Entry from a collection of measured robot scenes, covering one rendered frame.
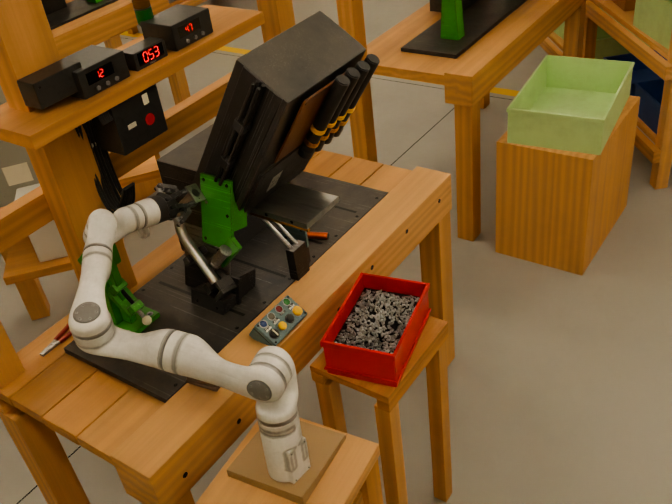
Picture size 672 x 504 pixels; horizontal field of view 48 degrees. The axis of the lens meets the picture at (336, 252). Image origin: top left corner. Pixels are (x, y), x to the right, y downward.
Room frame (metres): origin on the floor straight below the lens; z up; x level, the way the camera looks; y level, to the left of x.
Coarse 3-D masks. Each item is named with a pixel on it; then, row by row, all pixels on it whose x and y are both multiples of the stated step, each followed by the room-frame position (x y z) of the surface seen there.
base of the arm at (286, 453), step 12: (264, 432) 1.14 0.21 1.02; (276, 432) 1.13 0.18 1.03; (288, 432) 1.13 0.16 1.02; (300, 432) 1.16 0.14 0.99; (264, 444) 1.14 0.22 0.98; (276, 444) 1.13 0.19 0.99; (288, 444) 1.13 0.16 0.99; (300, 444) 1.14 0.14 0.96; (276, 456) 1.12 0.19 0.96; (288, 456) 1.12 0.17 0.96; (300, 456) 1.14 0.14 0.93; (276, 468) 1.12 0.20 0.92; (288, 468) 1.12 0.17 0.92; (300, 468) 1.13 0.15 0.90; (276, 480) 1.12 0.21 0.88; (288, 480) 1.12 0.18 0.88
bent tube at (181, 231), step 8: (192, 184) 1.89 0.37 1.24; (192, 192) 1.89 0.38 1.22; (200, 192) 1.88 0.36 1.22; (184, 200) 1.87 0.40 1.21; (192, 200) 1.86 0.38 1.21; (200, 200) 1.85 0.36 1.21; (176, 216) 1.88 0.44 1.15; (184, 224) 1.89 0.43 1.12; (176, 232) 1.88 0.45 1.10; (184, 232) 1.87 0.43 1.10; (184, 240) 1.85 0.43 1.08; (192, 248) 1.84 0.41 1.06; (192, 256) 1.82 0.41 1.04; (200, 256) 1.82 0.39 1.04; (200, 264) 1.80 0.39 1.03; (208, 264) 1.80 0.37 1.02; (208, 272) 1.78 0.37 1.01; (208, 280) 1.78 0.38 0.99; (216, 280) 1.79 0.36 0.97
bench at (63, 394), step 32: (320, 160) 2.59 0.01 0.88; (352, 160) 2.56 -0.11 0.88; (448, 224) 2.31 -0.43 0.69; (160, 256) 2.09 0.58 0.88; (448, 256) 2.30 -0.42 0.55; (448, 288) 2.30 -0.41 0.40; (64, 320) 1.82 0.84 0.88; (448, 320) 2.29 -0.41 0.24; (32, 352) 1.69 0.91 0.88; (64, 352) 1.67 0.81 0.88; (448, 352) 2.28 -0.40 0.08; (32, 384) 1.56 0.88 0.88; (64, 384) 1.54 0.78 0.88; (96, 384) 1.52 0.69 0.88; (0, 416) 1.60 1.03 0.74; (32, 416) 1.46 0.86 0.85; (64, 416) 1.42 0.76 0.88; (96, 416) 1.40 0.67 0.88; (128, 416) 1.39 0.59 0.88; (32, 448) 1.55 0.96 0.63; (96, 448) 1.29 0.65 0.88; (64, 480) 1.58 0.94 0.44
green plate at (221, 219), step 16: (208, 176) 1.87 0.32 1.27; (208, 192) 1.87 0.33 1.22; (224, 192) 1.83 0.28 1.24; (208, 208) 1.86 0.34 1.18; (224, 208) 1.82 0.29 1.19; (208, 224) 1.85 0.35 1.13; (224, 224) 1.81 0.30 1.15; (240, 224) 1.84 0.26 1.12; (208, 240) 1.84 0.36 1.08; (224, 240) 1.80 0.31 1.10
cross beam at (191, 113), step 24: (192, 96) 2.44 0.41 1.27; (216, 96) 2.47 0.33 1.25; (168, 120) 2.29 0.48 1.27; (192, 120) 2.37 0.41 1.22; (144, 144) 2.20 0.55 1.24; (168, 144) 2.27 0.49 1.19; (120, 168) 2.11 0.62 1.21; (0, 216) 1.81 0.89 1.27; (24, 216) 1.84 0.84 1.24; (48, 216) 1.89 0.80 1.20; (0, 240) 1.77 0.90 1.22
